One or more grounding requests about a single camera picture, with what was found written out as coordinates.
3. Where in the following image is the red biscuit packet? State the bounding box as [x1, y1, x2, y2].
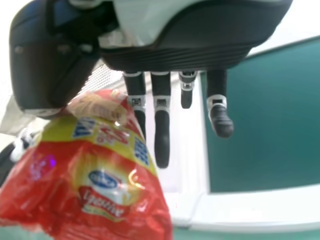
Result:
[0, 88, 175, 240]

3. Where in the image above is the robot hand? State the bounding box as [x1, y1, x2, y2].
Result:
[8, 0, 295, 169]
[0, 126, 36, 187]

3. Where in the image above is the perforated metal cable duct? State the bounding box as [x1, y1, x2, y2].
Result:
[86, 63, 126, 92]

